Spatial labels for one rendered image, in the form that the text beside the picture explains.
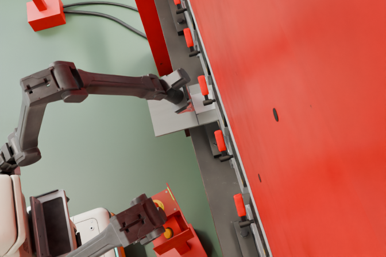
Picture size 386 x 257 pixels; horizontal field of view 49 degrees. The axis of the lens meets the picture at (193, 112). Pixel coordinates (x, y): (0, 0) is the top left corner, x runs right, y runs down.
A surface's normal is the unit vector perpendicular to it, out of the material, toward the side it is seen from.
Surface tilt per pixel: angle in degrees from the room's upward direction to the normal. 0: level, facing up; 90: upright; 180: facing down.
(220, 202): 0
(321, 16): 90
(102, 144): 0
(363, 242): 90
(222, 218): 0
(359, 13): 90
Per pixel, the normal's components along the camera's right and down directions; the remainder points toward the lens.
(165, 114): -0.11, -0.46
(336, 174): -0.96, 0.26
